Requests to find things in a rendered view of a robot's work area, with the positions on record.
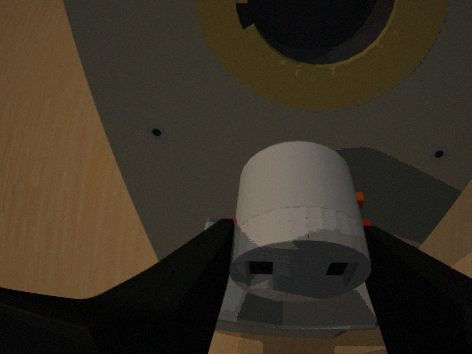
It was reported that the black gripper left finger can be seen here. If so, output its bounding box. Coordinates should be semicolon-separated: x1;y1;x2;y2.
0;218;233;354

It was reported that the grey cylinder with two slots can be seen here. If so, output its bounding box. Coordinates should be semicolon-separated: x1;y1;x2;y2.
225;141;372;302

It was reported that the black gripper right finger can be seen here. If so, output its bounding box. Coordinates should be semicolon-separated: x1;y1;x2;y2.
364;225;472;354

